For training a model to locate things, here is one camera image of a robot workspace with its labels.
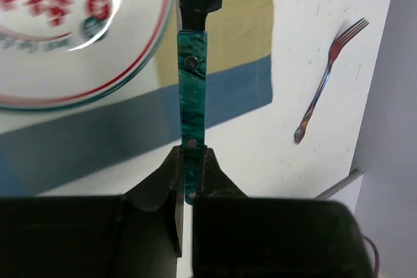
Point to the white plate with red characters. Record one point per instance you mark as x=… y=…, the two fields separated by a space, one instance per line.
x=57 y=54

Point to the blue beige cloth placemat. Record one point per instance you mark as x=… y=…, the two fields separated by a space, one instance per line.
x=59 y=150

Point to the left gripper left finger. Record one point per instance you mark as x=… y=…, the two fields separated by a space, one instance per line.
x=136 y=234

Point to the pink iridescent fork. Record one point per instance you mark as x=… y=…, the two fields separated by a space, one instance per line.
x=338 y=43

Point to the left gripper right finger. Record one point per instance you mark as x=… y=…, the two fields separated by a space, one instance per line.
x=234 y=235

